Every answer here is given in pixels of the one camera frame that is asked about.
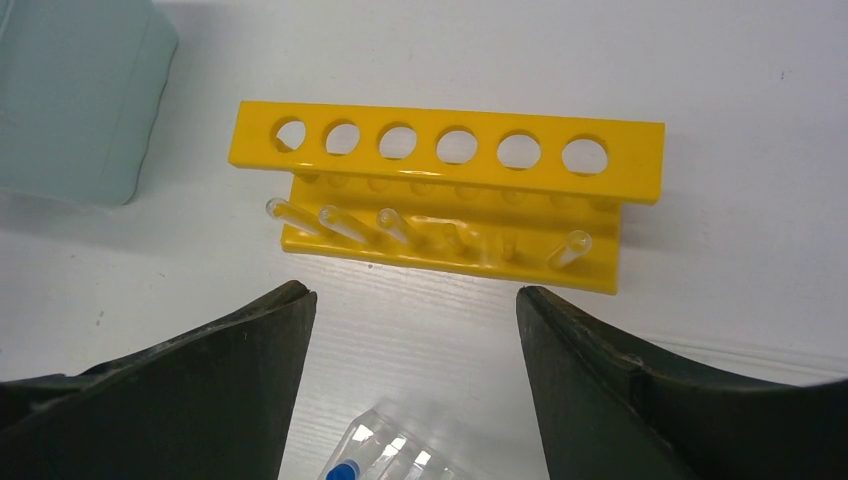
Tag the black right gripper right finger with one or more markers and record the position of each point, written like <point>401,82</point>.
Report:
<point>610,405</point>

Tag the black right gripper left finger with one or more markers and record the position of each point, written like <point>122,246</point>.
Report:
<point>215,402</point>

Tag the clear glass test tube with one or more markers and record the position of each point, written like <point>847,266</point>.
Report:
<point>295,216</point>

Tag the blue capped tube box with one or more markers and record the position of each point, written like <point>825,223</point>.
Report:
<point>386,442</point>

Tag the clear test tube right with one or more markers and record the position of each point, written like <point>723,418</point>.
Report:
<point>577,244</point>

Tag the yellow test tube rack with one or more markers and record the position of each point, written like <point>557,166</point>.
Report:
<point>493,194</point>

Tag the teal plastic bin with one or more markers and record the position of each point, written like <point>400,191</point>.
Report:
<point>81,83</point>

